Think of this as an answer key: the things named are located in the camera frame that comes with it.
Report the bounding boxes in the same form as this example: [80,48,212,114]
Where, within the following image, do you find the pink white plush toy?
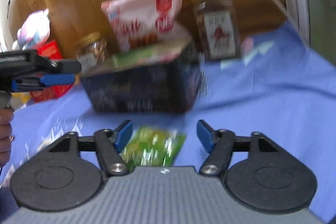
[12,9,51,51]

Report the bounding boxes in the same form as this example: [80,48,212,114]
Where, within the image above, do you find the nut jar gold lid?
[75,31,109,73]
[191,0,240,61]

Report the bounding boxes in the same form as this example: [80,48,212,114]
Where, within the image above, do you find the dark blue snack box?
[80,39,202,113]

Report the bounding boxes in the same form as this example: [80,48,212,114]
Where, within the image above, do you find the yellow plush chick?
[10,93,31,110]

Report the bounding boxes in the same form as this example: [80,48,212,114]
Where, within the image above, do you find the green pea snack packet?
[121,126,186,170]

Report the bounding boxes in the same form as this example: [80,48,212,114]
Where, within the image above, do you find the blue tablecloth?
[1,24,335,222]

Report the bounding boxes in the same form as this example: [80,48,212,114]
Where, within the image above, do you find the red gift bag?
[30,39,74,102]

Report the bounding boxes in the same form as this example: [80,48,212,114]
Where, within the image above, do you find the pink twisted dough snack bag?
[101,0,192,52]

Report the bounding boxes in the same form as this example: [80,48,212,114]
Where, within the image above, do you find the person's left hand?
[0,108,14,167]

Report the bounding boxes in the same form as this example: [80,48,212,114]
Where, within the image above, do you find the left nut jar gold lid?
[75,31,109,73]

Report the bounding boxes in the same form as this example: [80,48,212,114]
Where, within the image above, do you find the right nut jar gold lid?
[191,0,240,61]

